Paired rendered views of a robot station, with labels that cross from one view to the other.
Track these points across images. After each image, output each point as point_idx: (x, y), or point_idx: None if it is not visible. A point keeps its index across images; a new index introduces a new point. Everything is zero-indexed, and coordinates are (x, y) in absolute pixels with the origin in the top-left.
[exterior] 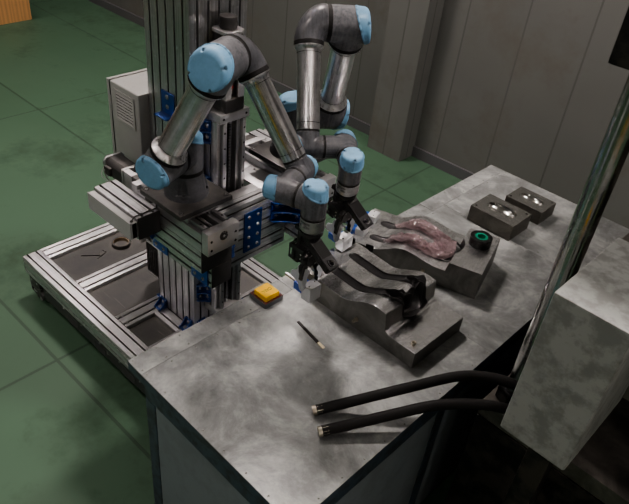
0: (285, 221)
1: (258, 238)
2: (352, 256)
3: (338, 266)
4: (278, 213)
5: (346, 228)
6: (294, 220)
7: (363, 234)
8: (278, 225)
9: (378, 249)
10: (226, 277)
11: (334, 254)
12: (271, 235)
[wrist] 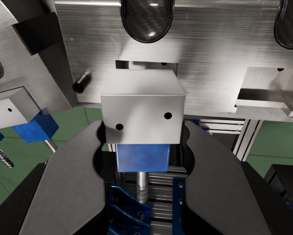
0: (134, 199)
1: (178, 190)
2: (150, 22)
3: (278, 8)
4: (142, 221)
5: (51, 135)
6: (119, 193)
7: (17, 92)
8: (133, 190)
9: (2, 1)
10: (285, 170)
11: (202, 81)
12: (148, 181)
